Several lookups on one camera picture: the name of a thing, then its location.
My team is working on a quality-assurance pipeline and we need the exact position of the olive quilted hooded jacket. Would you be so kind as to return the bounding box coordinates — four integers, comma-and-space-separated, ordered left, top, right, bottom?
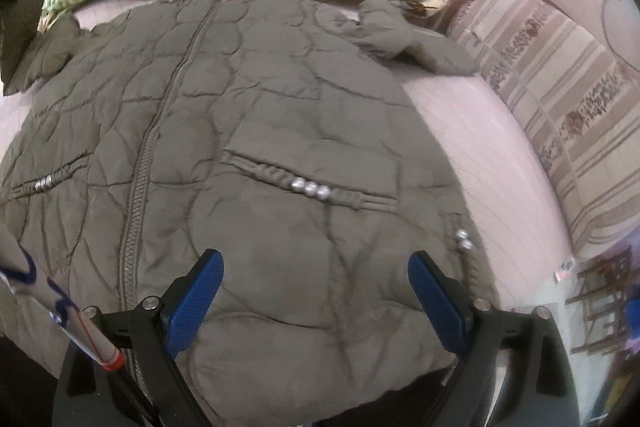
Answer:
1, 0, 497, 426

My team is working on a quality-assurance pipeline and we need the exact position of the pink quilted mattress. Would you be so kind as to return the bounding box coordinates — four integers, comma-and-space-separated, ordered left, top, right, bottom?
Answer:
1, 0, 563, 324

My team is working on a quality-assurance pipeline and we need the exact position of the dark wooden rack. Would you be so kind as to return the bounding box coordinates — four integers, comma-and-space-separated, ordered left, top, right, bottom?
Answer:
565, 246, 639, 355

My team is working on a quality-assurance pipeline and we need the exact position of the striped floral back cushion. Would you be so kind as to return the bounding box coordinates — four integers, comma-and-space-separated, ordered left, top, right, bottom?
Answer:
447, 0, 639, 259

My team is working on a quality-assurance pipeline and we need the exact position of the white blue red cable sleeve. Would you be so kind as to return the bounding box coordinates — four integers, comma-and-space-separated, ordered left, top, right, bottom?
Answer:
0, 221, 126, 373

